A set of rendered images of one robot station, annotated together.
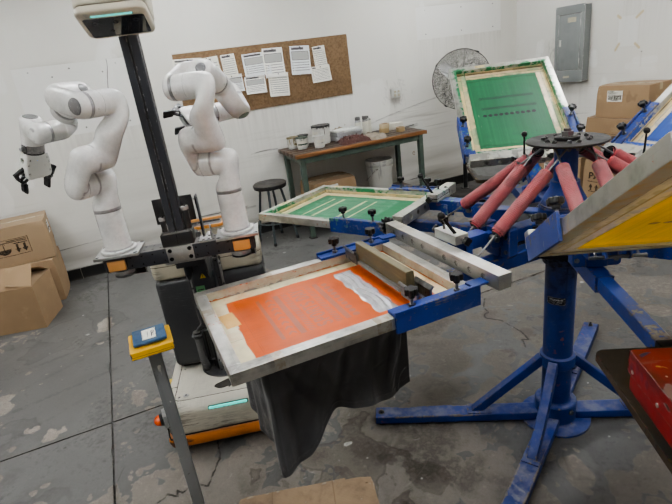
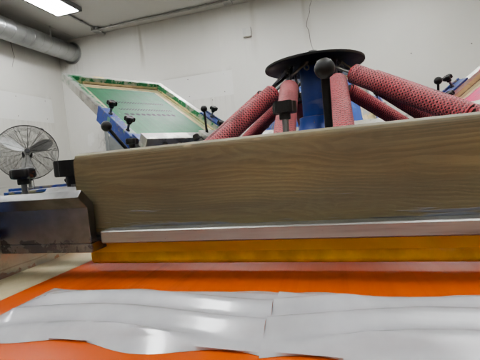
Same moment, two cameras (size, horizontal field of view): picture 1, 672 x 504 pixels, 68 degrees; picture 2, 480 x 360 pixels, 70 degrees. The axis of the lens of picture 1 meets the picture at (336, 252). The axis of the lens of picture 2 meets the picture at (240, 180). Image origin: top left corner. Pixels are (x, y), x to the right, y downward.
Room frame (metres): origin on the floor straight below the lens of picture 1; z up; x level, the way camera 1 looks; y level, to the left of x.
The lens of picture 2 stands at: (1.44, 0.07, 1.04)
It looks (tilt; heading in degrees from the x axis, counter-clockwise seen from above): 4 degrees down; 307
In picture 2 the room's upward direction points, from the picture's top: 5 degrees counter-clockwise
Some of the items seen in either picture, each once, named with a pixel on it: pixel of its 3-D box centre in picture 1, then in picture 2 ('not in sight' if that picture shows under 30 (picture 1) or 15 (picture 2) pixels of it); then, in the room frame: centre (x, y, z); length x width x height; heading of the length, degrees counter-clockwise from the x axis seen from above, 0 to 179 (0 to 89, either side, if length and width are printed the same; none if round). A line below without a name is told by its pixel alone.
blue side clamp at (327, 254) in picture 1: (354, 253); not in sight; (1.84, -0.07, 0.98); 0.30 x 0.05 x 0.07; 112
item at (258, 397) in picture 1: (255, 385); not in sight; (1.38, 0.32, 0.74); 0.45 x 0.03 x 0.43; 22
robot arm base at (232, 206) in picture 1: (233, 209); not in sight; (1.84, 0.37, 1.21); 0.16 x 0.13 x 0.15; 7
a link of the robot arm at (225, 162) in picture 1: (222, 170); not in sight; (1.83, 0.37, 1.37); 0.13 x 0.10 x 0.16; 79
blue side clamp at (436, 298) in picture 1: (435, 305); not in sight; (1.32, -0.28, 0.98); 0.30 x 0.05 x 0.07; 112
